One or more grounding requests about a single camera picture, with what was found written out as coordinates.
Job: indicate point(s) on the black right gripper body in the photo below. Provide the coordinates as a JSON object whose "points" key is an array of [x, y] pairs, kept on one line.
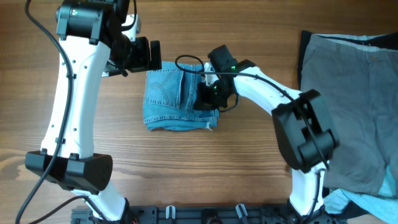
{"points": [[213, 94]]}

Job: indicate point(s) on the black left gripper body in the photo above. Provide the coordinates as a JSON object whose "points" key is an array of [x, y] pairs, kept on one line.
{"points": [[135, 56]]}

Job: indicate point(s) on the light blue denim jeans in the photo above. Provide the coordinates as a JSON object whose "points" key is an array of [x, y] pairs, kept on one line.
{"points": [[169, 98]]}

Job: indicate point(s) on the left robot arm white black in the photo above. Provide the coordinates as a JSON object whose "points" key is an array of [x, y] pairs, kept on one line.
{"points": [[95, 39]]}

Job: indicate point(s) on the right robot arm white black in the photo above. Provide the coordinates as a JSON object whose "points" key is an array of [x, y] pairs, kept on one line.
{"points": [[303, 126]]}

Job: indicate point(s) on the grey shorts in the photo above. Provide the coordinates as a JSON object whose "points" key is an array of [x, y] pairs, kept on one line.
{"points": [[358, 80]]}

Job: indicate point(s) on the black garment under shorts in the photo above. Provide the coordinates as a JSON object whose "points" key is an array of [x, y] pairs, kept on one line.
{"points": [[384, 41]]}

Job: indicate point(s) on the light blue garment in pile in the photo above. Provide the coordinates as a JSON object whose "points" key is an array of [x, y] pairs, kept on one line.
{"points": [[346, 205]]}

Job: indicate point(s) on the black mounting rail base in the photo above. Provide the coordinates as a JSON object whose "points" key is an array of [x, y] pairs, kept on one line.
{"points": [[266, 214]]}

